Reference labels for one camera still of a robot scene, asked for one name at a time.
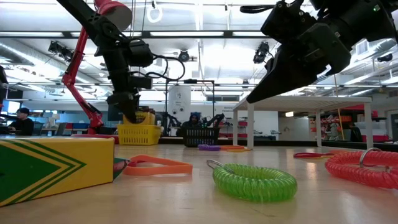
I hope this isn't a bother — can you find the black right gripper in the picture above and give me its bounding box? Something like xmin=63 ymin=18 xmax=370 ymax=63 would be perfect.
xmin=246 ymin=0 xmax=331 ymax=105

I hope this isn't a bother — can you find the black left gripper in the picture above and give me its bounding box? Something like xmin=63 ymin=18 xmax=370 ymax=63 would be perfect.
xmin=104 ymin=43 xmax=152 ymax=124

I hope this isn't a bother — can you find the purple coil wrist keychain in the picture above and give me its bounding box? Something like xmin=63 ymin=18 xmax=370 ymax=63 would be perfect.
xmin=197 ymin=144 xmax=222 ymax=152

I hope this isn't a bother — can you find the red desk lamp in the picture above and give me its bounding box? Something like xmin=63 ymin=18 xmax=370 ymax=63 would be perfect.
xmin=61 ymin=0 xmax=134 ymax=145

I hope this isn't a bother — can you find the black computer monitor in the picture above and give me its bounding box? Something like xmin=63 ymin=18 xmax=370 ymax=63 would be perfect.
xmin=107 ymin=104 xmax=124 ymax=122

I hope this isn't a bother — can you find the white perforated shelf riser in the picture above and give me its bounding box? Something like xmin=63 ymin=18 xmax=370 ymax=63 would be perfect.
xmin=232 ymin=95 xmax=373 ymax=149

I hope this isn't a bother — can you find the yellow plastic basket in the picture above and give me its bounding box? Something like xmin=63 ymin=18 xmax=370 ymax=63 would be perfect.
xmin=117 ymin=124 xmax=162 ymax=146

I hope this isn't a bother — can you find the black ceiling spotlight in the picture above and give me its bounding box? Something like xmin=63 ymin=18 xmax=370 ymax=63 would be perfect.
xmin=252 ymin=40 xmax=271 ymax=65
xmin=376 ymin=52 xmax=394 ymax=63
xmin=47 ymin=40 xmax=75 ymax=62
xmin=177 ymin=49 xmax=191 ymax=63

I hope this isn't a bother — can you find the thin yellow pole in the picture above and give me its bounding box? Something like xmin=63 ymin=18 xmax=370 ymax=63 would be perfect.
xmin=334 ymin=74 xmax=345 ymax=138

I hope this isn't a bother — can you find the person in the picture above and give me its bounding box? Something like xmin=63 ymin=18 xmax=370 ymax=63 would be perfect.
xmin=8 ymin=107 xmax=35 ymax=137
xmin=181 ymin=111 xmax=203 ymax=128
xmin=348 ymin=122 xmax=364 ymax=142

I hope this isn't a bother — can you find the wide orange rubber band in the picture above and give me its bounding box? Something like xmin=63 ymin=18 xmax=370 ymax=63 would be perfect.
xmin=123 ymin=154 xmax=194 ymax=177

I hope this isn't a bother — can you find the black plastic basket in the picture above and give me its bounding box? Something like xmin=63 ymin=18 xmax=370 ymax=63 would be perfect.
xmin=181 ymin=126 xmax=221 ymax=148

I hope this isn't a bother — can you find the thin orange rubber band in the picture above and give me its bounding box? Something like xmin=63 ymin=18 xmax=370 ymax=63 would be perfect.
xmin=220 ymin=144 xmax=246 ymax=151

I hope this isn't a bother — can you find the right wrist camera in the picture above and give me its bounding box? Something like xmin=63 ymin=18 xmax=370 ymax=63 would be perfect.
xmin=300 ymin=23 xmax=352 ymax=75

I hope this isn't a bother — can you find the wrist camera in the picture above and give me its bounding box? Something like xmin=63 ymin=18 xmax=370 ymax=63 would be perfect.
xmin=300 ymin=23 xmax=352 ymax=75
xmin=129 ymin=39 xmax=155 ymax=68

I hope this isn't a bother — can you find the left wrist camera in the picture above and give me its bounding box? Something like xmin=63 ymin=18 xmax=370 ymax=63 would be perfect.
xmin=129 ymin=39 xmax=155 ymax=68

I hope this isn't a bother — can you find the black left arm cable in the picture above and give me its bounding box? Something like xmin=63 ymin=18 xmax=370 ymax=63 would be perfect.
xmin=129 ymin=54 xmax=187 ymax=82

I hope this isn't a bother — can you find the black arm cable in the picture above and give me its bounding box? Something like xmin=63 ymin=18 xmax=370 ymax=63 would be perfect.
xmin=129 ymin=54 xmax=187 ymax=82
xmin=239 ymin=4 xmax=276 ymax=14

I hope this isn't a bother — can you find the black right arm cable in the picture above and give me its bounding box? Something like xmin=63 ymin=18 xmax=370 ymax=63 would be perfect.
xmin=239 ymin=4 xmax=276 ymax=14

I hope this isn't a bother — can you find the white hanging ring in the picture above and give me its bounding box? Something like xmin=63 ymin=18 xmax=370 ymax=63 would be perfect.
xmin=146 ymin=5 xmax=164 ymax=24

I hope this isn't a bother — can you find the green coil wrist keychain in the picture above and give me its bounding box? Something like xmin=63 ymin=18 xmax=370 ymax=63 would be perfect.
xmin=206 ymin=159 xmax=299 ymax=203

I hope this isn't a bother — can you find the orange-red coil wrist keychain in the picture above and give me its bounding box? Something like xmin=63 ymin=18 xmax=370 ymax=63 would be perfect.
xmin=325 ymin=146 xmax=398 ymax=190

